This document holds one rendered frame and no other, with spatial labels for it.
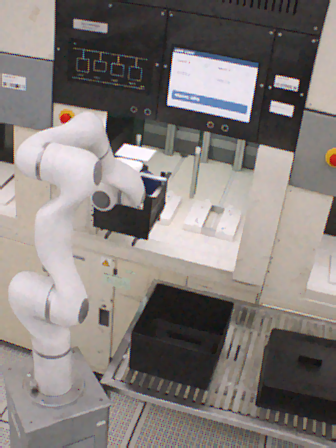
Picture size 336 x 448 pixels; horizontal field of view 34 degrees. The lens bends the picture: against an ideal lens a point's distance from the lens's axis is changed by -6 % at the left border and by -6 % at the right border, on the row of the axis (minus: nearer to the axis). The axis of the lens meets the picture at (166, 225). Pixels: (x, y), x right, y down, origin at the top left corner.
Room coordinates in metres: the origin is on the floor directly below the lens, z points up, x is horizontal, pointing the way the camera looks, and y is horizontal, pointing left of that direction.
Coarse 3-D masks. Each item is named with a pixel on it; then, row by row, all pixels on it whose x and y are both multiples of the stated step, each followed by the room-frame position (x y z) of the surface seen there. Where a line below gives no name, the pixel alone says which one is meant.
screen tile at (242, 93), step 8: (216, 64) 1.77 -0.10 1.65; (216, 72) 1.77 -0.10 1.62; (224, 72) 1.77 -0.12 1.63; (232, 72) 1.76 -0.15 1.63; (240, 72) 1.76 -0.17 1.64; (240, 80) 1.76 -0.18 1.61; (248, 80) 1.75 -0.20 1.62; (216, 88) 1.77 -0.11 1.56; (224, 88) 1.77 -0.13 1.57; (232, 88) 1.76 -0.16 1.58; (240, 88) 1.76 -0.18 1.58; (248, 88) 1.75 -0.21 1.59; (224, 96) 1.77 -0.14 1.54; (232, 96) 1.76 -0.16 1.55; (240, 96) 1.75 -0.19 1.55; (248, 96) 1.75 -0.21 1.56
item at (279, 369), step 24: (288, 336) 1.41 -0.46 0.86; (312, 336) 1.42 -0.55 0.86; (264, 360) 1.35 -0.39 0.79; (288, 360) 1.29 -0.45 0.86; (312, 360) 1.28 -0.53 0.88; (264, 384) 1.18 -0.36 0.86; (288, 384) 1.18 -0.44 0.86; (312, 384) 1.19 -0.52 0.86; (288, 408) 1.15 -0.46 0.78; (312, 408) 1.14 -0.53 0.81
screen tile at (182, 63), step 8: (176, 56) 1.80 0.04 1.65; (176, 64) 1.80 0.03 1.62; (184, 64) 1.80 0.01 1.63; (192, 64) 1.79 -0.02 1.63; (200, 64) 1.79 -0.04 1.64; (200, 72) 1.78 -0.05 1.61; (208, 72) 1.78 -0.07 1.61; (176, 80) 1.80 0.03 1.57; (184, 80) 1.80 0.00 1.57; (192, 80) 1.79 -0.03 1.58; (200, 80) 1.78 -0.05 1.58; (208, 80) 1.78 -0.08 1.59; (184, 88) 1.79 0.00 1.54; (192, 88) 1.79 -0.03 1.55; (200, 88) 1.78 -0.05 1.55; (208, 88) 1.78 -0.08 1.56
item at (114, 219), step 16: (144, 160) 1.76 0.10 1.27; (144, 176) 1.79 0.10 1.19; (160, 192) 1.78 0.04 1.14; (96, 208) 1.73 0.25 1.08; (112, 208) 1.72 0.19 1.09; (128, 208) 1.70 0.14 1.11; (144, 208) 1.69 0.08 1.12; (160, 208) 1.82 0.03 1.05; (96, 224) 1.73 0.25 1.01; (112, 224) 1.72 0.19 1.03; (128, 224) 1.70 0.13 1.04; (144, 224) 1.69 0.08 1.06
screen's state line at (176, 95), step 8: (176, 96) 1.80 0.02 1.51; (184, 96) 1.79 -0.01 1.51; (192, 96) 1.79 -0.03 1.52; (200, 96) 1.78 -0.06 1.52; (208, 104) 1.78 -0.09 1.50; (216, 104) 1.77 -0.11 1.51; (224, 104) 1.77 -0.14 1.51; (232, 104) 1.76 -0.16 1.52; (240, 104) 1.75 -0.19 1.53; (240, 112) 1.75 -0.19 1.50
